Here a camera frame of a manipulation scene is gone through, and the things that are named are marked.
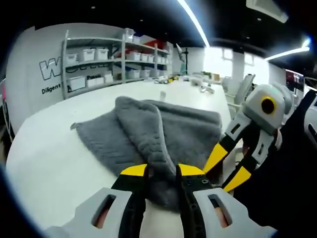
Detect row of white storage bins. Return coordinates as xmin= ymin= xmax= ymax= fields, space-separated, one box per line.
xmin=65 ymin=28 xmax=171 ymax=91

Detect person in black clothing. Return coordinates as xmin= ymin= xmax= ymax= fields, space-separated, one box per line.
xmin=235 ymin=148 xmax=317 ymax=238

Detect white office chair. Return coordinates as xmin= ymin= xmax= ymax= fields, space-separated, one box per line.
xmin=226 ymin=73 xmax=256 ymax=119

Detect ceiling light strip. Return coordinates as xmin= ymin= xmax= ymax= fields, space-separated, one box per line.
xmin=177 ymin=0 xmax=211 ymax=48

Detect grey metal shelf rack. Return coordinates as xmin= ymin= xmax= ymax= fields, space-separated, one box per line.
xmin=60 ymin=27 xmax=174 ymax=100

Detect grey fluffy towel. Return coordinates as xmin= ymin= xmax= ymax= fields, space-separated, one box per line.
xmin=70 ymin=96 xmax=223 ymax=214

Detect assorted white desk items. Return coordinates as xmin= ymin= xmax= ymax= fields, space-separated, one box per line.
xmin=190 ymin=71 xmax=221 ymax=94

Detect red lit display screen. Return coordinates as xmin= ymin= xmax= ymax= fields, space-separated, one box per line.
xmin=284 ymin=69 xmax=306 ymax=93

